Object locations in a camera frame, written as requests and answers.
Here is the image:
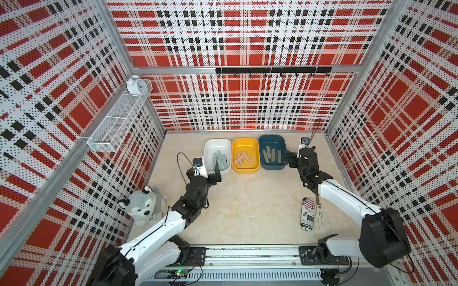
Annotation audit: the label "pink knife top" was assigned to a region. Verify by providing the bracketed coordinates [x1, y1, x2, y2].
[234, 153, 246, 166]

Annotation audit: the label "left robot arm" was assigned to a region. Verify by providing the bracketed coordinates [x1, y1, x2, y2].
[87, 157, 222, 286]

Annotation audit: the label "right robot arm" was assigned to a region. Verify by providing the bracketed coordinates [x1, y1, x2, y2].
[286, 147, 411, 268]

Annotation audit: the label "dark teal storage box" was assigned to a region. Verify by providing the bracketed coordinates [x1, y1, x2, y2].
[258, 134, 287, 170]

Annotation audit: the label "white storage box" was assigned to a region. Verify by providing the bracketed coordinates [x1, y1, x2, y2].
[203, 138, 232, 176]

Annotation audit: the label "yellow storage box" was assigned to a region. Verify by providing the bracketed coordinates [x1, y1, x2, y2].
[231, 137, 261, 175]

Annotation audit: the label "printed pencil case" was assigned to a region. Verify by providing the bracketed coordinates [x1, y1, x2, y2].
[300, 197, 316, 231]

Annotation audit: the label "husky plush toy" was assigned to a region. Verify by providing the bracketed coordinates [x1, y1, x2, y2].
[118, 185, 167, 226]

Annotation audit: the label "green circuit board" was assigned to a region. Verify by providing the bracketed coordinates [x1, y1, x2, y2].
[167, 269, 188, 280]

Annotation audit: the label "white alarm clock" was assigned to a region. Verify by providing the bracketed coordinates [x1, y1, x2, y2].
[126, 75, 148, 96]

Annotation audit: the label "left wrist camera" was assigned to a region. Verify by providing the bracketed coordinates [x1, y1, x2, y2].
[193, 157, 208, 178]

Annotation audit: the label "white handled scissors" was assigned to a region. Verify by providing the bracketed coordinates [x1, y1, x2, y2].
[314, 195, 332, 231]

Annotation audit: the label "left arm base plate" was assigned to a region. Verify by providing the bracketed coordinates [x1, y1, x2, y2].
[177, 246, 207, 266]

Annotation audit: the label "black hook rail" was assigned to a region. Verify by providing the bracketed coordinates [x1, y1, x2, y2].
[215, 67, 332, 76]

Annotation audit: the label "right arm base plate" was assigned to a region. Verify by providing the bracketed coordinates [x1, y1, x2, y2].
[299, 245, 350, 266]

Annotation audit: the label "white wire mesh shelf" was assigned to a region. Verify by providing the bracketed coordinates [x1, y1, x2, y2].
[88, 79, 152, 153]

